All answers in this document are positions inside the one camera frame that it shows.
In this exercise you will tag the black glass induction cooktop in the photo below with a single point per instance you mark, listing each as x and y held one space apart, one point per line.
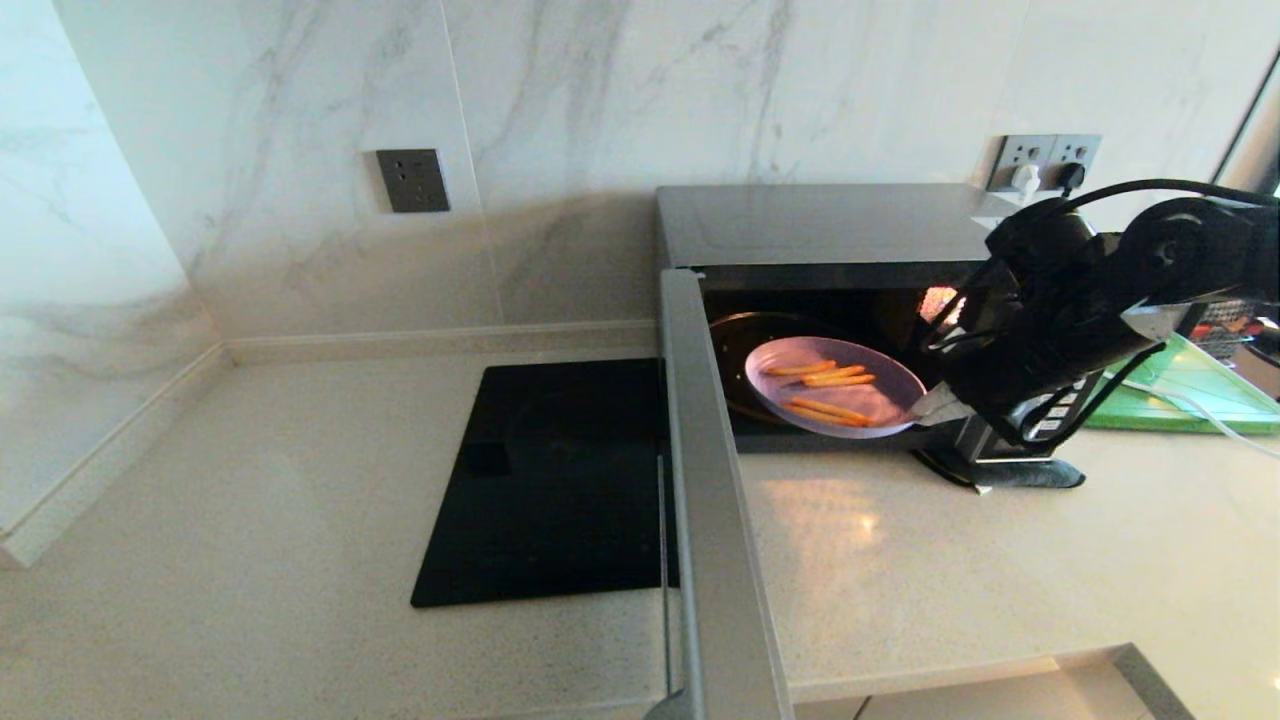
550 480

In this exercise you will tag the short orange french fry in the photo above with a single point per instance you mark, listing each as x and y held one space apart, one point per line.
830 408
820 416

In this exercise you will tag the glass microwave turntable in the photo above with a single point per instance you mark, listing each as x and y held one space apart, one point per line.
730 345

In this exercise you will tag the beige cabinet front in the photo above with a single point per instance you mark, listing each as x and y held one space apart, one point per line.
1000 700
830 712

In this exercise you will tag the grey wall socket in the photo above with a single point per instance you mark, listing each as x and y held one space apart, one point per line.
1080 148
1015 150
412 180

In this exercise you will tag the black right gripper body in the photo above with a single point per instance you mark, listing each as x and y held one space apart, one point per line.
1040 345

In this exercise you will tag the purple plastic plate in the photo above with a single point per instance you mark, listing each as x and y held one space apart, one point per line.
880 395

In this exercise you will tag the green plastic cutting board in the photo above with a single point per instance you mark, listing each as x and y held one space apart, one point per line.
1210 395

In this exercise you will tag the white power plug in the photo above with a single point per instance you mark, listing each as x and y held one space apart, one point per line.
1026 184

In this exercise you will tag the dark grey cloth pad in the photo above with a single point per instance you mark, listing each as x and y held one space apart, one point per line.
1040 472

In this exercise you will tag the silver Panasonic microwave oven body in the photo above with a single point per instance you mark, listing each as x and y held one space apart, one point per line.
820 225

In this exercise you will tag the right gripper wrapped finger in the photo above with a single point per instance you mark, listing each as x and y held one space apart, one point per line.
940 404
950 421

